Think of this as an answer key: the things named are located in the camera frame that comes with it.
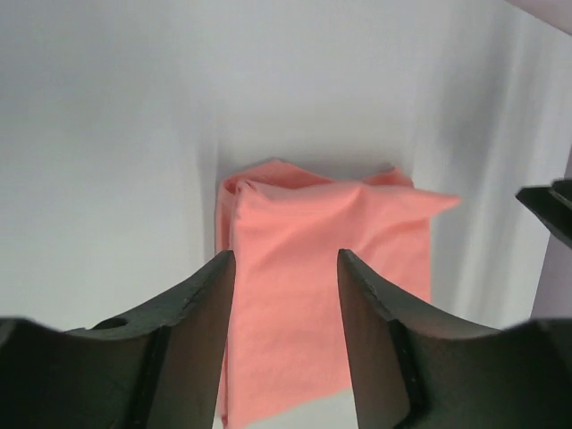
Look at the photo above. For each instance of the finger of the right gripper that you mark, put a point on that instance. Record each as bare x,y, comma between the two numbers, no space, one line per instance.
552,206

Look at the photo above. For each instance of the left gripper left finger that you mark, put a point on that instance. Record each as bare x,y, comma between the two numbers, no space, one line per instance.
157,365

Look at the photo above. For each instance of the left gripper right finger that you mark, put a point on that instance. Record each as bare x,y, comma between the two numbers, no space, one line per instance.
413,365

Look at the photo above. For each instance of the salmon pink t shirt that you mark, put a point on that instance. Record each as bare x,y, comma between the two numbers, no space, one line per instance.
285,227

